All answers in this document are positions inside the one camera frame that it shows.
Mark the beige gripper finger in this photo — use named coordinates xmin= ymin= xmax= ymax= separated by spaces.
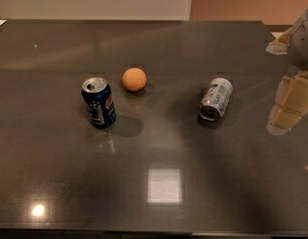
xmin=266 ymin=71 xmax=308 ymax=136
xmin=266 ymin=28 xmax=292 ymax=55

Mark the silver green 7up can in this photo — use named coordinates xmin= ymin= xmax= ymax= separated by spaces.
xmin=200 ymin=78 xmax=233 ymax=121

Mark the blue Pepsi can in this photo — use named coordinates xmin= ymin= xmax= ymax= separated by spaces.
xmin=81 ymin=77 xmax=116 ymax=128

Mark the orange fruit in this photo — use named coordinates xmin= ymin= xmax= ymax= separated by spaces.
xmin=122 ymin=68 xmax=147 ymax=92

